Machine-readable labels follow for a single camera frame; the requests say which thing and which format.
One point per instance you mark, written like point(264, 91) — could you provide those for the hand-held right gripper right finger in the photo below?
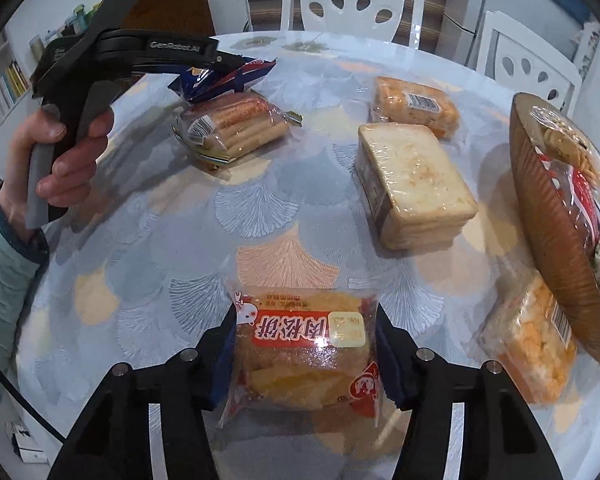
point(392, 375)

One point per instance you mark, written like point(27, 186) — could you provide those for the white bookshelf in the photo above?
point(0, 95)

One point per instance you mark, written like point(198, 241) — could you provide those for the brown wooden cabinet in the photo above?
point(180, 10)

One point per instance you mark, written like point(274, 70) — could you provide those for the person's left hand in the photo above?
point(75, 160)

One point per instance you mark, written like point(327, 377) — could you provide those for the white plastic chair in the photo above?
point(305, 0)
point(495, 40)

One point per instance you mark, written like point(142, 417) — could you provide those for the yellow snack packet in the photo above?
point(570, 135)

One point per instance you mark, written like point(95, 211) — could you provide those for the white appliance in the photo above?
point(460, 5)

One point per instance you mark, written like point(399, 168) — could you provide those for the clear cake packet red label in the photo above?
point(300, 360)

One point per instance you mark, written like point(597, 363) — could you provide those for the small colourful containers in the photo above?
point(77, 17)

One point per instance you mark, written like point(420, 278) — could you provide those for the red striped snack packet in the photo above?
point(580, 195)

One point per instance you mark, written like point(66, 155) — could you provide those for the woven straw basket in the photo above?
point(545, 240)

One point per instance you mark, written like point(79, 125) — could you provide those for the blue snack packet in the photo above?
point(215, 82)

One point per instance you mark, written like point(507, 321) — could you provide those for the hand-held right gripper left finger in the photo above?
point(219, 380)

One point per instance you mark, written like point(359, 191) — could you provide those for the wrapped toast slices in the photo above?
point(415, 185)

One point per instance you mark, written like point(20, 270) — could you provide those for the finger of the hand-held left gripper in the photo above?
point(230, 60)

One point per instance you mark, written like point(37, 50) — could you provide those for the wrapped hot dog rolls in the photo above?
point(235, 125)

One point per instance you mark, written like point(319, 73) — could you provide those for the narrow white cabinet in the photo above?
point(227, 10)

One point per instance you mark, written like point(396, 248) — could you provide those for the person's left forearm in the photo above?
point(0, 285)

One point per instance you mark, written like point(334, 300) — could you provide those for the small white floor box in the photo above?
point(30, 452)

